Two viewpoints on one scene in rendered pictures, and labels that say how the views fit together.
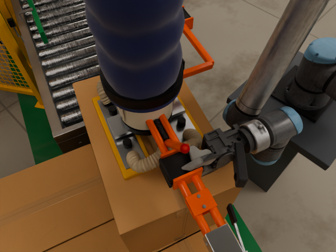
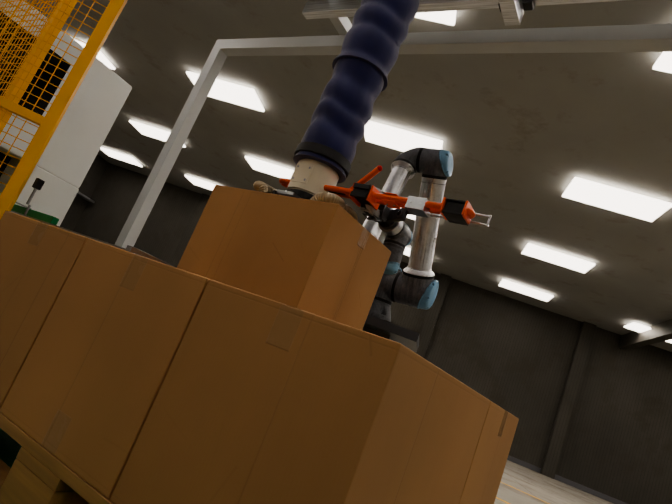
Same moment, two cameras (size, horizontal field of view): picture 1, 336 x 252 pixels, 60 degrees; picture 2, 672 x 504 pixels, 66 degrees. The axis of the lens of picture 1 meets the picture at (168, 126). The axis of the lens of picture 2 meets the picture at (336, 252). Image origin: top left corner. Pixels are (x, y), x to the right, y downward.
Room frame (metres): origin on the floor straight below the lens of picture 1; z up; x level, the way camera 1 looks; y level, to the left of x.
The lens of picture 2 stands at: (-1.17, 0.87, 0.48)
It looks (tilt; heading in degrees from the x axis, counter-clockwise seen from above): 12 degrees up; 330
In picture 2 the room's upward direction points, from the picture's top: 22 degrees clockwise
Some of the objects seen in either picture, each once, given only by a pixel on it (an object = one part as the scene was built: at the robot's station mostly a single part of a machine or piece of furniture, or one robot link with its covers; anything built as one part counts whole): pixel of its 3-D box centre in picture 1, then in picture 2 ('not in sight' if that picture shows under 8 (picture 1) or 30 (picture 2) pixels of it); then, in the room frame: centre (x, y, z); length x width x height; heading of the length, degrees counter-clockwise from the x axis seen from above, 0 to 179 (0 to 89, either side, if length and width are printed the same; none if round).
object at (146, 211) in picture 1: (151, 154); (282, 265); (0.54, 0.06, 0.75); 0.60 x 0.40 x 0.40; 23
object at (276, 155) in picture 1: (266, 144); (387, 257); (0.47, -0.32, 0.96); 0.12 x 0.09 x 0.12; 32
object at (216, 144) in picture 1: (226, 146); (380, 213); (0.40, -0.16, 1.08); 0.12 x 0.09 x 0.08; 116
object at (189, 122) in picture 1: (172, 109); not in sight; (0.60, -0.02, 0.98); 0.34 x 0.10 x 0.05; 25
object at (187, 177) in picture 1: (180, 166); (365, 196); (0.34, -0.03, 1.08); 0.10 x 0.08 x 0.06; 115
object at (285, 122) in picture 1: (277, 126); (398, 232); (0.47, -0.32, 1.08); 0.12 x 0.09 x 0.10; 116
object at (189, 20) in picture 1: (178, 20); not in sight; (0.94, -0.04, 1.08); 0.09 x 0.08 x 0.05; 115
